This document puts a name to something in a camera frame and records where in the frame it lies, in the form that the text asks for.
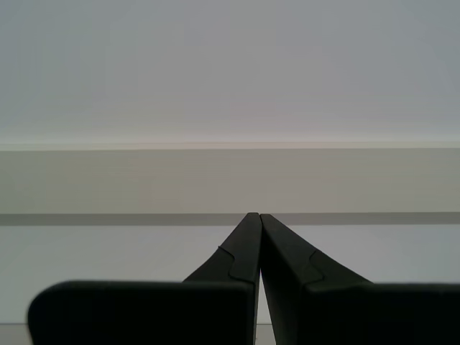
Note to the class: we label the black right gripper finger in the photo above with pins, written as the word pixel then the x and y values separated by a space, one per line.
pixel 143 312
pixel 359 312

